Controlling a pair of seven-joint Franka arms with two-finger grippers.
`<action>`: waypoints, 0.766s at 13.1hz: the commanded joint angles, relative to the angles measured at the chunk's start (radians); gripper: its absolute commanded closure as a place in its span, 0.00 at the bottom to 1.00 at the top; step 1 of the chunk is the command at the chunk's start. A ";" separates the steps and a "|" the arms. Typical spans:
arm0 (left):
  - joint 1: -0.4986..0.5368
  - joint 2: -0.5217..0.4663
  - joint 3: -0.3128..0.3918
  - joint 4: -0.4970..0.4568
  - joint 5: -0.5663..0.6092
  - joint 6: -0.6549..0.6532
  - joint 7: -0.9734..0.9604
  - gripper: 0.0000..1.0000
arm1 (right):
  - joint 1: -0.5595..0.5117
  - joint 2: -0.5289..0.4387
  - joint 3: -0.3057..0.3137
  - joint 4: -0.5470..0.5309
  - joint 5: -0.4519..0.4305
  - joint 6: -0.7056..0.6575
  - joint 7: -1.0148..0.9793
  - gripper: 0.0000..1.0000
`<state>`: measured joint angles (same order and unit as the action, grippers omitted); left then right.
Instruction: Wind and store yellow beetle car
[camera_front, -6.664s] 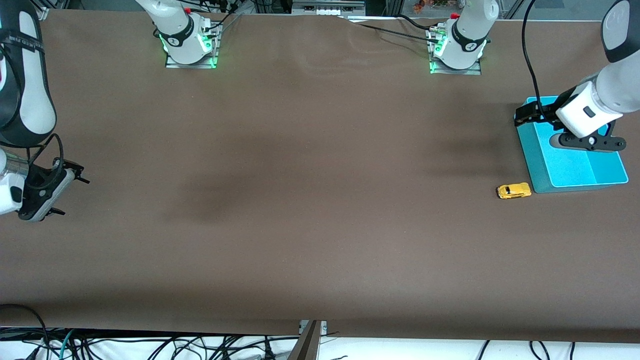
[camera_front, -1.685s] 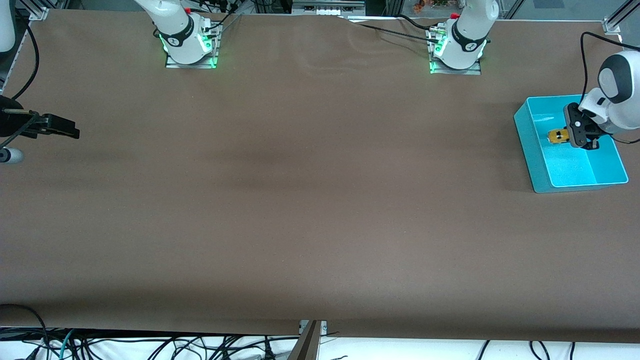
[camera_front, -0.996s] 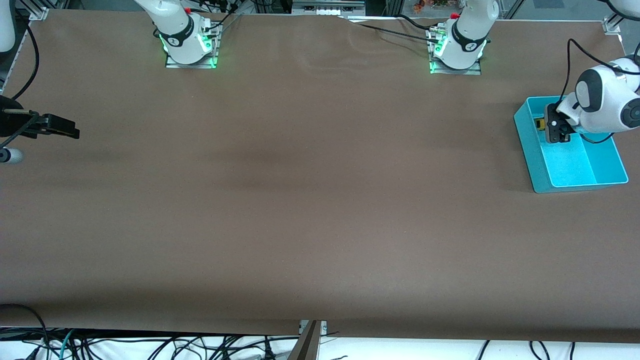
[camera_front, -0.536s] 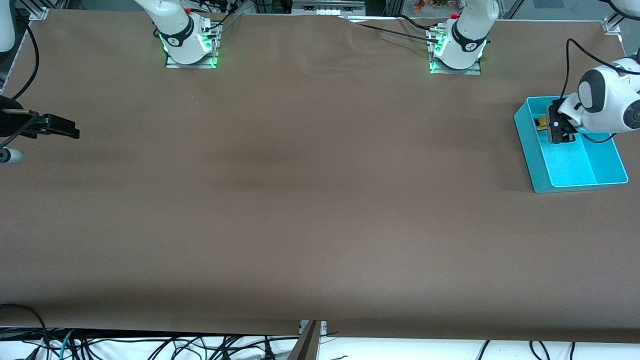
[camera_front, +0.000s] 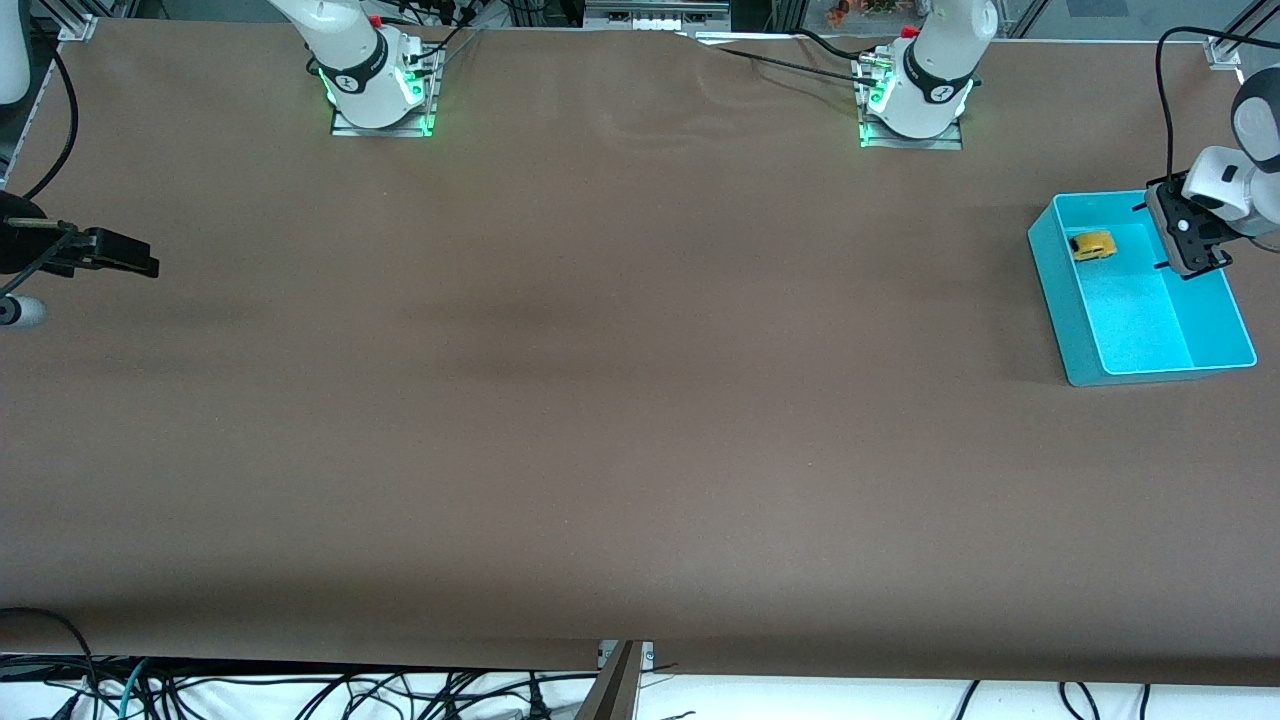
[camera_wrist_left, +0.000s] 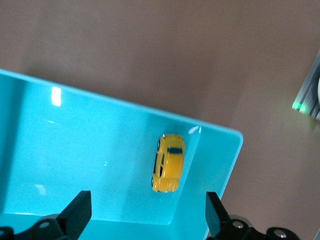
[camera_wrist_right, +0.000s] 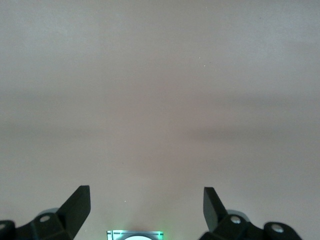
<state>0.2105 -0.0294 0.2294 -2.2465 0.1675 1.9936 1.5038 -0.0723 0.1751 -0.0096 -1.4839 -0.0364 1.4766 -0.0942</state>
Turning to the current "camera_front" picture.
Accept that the teal plastic bin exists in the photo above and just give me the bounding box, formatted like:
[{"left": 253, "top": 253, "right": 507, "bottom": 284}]
[{"left": 1027, "top": 189, "right": 1259, "bottom": 389}]

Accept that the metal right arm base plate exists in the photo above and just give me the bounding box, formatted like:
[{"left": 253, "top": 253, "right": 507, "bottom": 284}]
[{"left": 329, "top": 45, "right": 442, "bottom": 139}]

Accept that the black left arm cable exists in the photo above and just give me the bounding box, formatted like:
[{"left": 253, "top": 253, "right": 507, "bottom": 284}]
[{"left": 1155, "top": 26, "right": 1280, "bottom": 187}]

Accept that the black base plug cable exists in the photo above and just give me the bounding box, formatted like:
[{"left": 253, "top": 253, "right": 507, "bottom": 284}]
[{"left": 404, "top": 0, "right": 487, "bottom": 67}]

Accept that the teal floor cable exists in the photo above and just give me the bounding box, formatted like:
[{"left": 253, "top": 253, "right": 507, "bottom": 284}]
[{"left": 118, "top": 657, "right": 153, "bottom": 720}]

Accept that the dark metal table strut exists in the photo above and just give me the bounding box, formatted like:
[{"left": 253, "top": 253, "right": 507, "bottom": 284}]
[{"left": 574, "top": 640, "right": 644, "bottom": 720}]

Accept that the black floor cable tangle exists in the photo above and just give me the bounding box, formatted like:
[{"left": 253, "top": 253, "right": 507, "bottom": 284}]
[{"left": 150, "top": 667, "right": 563, "bottom": 720}]

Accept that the black floor cable loop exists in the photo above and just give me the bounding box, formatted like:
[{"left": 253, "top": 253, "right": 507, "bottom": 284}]
[{"left": 0, "top": 607, "right": 98, "bottom": 701}]

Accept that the brown table mat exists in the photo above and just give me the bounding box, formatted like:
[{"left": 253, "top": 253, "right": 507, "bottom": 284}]
[{"left": 0, "top": 18, "right": 1280, "bottom": 687}]

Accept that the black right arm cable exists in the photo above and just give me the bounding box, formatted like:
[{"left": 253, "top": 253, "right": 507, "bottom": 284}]
[{"left": 24, "top": 40, "right": 80, "bottom": 202}]

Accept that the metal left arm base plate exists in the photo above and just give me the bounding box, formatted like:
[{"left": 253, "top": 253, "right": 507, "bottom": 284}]
[{"left": 857, "top": 55, "right": 965, "bottom": 152}]

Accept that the small metal table bracket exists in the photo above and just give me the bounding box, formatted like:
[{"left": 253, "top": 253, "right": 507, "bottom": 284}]
[{"left": 597, "top": 639, "right": 657, "bottom": 670}]

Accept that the long black table cable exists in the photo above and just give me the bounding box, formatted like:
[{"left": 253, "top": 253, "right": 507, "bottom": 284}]
[{"left": 680, "top": 30, "right": 887, "bottom": 87}]

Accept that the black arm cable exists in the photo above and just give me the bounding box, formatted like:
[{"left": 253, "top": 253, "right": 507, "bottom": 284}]
[
  {"left": 1155, "top": 26, "right": 1280, "bottom": 187},
  {"left": 24, "top": 40, "right": 80, "bottom": 202}
]

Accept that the white power strip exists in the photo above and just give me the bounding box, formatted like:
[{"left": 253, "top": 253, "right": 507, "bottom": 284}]
[{"left": 584, "top": 0, "right": 732, "bottom": 32}]

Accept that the short black table cable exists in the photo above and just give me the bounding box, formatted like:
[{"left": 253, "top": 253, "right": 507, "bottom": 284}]
[{"left": 795, "top": 27, "right": 873, "bottom": 59}]

